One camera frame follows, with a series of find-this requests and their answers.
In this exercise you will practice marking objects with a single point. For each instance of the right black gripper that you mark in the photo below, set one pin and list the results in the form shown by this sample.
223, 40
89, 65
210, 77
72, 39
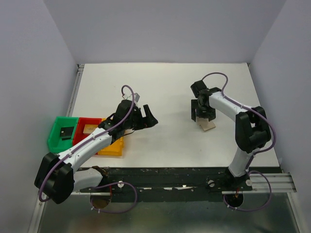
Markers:
211, 114

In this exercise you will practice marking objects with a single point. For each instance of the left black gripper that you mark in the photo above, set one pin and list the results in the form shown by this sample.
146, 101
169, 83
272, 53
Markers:
150, 120

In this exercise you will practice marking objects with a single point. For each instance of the beige card holder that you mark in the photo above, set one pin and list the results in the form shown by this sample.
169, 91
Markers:
205, 124

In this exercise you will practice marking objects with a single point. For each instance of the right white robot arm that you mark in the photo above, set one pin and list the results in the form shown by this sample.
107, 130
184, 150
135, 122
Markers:
251, 129

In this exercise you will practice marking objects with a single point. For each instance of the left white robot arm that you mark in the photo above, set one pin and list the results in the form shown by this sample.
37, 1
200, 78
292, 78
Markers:
59, 175

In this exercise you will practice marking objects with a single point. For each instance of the yellow plastic bin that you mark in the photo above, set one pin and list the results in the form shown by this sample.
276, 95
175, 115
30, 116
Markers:
116, 149

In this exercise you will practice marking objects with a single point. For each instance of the tan item in red bin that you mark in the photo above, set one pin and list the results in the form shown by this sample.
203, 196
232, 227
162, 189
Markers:
89, 128

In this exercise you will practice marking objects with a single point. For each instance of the red plastic bin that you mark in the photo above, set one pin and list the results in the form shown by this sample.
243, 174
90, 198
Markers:
79, 136

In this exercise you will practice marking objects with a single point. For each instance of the black item in green bin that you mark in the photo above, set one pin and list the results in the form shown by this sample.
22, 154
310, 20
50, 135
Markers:
66, 133

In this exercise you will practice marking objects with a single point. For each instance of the green plastic bin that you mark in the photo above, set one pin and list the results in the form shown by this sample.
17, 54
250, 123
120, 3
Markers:
55, 144

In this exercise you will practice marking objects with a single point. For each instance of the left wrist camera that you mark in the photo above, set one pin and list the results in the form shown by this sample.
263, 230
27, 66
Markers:
135, 97

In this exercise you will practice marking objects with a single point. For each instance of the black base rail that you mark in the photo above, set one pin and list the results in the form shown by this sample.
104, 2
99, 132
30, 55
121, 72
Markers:
168, 184

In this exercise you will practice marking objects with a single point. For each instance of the aluminium side rail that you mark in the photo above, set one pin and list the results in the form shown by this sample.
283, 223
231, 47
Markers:
75, 89

